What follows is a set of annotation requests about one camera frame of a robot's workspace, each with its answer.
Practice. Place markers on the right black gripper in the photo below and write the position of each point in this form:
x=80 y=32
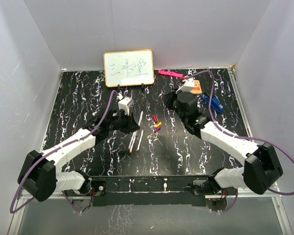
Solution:
x=170 y=97

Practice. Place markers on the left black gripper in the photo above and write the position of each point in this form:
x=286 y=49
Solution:
x=131 y=125

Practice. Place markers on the blue pen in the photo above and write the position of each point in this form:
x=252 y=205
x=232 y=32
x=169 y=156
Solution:
x=141 y=117

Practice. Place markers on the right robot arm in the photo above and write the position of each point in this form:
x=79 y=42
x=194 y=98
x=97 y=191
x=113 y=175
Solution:
x=260 y=164

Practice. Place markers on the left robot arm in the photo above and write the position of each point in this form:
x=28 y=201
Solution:
x=41 y=176

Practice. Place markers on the yellow pen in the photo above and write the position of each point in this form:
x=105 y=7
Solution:
x=132 y=141

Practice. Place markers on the purple pen cap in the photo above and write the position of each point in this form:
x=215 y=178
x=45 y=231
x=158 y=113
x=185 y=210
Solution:
x=157 y=129

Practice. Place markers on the red pen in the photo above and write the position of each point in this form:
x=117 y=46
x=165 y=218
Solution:
x=140 y=140

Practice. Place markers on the blue stapler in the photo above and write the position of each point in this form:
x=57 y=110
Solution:
x=215 y=104

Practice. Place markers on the pink plastic clip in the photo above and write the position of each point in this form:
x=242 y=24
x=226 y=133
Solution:
x=170 y=73

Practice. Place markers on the black front mounting bar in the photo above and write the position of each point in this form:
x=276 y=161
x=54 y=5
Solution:
x=149 y=190

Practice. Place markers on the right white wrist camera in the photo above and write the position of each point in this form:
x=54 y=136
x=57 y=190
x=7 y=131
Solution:
x=188 y=85

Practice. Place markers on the white board with yellow frame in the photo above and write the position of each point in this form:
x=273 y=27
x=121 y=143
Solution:
x=128 y=68

